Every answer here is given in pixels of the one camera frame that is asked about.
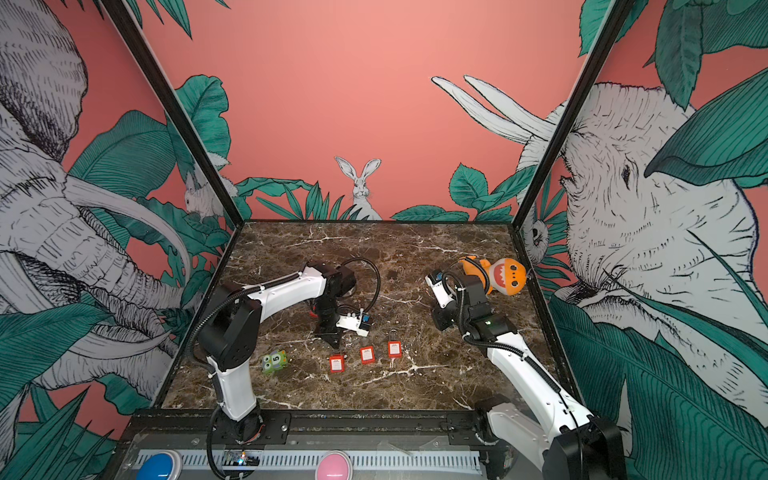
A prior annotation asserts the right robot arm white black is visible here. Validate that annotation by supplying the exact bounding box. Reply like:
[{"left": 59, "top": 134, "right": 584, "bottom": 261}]
[{"left": 425, "top": 270, "right": 628, "bottom": 479}]

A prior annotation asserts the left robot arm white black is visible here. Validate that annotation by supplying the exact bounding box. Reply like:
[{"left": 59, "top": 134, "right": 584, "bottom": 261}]
[{"left": 185, "top": 257, "right": 382, "bottom": 445}]

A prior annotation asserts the green monster toy cube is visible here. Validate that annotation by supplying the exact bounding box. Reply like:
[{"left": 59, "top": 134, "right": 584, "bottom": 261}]
[{"left": 261, "top": 350, "right": 288, "bottom": 375}]

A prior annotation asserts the orange shark plush toy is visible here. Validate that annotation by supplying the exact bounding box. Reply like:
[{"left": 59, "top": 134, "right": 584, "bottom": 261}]
[{"left": 459, "top": 256, "right": 527, "bottom": 296}]

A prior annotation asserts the pink push button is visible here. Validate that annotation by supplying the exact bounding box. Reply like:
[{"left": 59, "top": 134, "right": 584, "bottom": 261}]
[{"left": 314, "top": 451, "right": 354, "bottom": 480}]

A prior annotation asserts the blue push button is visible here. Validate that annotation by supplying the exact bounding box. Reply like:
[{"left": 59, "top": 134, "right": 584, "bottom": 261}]
[{"left": 136, "top": 450, "right": 183, "bottom": 480}]

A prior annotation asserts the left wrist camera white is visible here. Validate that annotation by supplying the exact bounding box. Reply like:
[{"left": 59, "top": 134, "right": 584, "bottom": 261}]
[{"left": 336, "top": 310, "right": 371, "bottom": 337}]

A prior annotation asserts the white slotted cable duct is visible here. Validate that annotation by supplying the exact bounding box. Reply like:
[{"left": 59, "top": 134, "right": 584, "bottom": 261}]
[{"left": 136, "top": 449, "right": 482, "bottom": 473}]

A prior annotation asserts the black mounting rail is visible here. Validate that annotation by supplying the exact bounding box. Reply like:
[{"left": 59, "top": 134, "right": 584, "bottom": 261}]
[{"left": 121, "top": 409, "right": 497, "bottom": 448}]

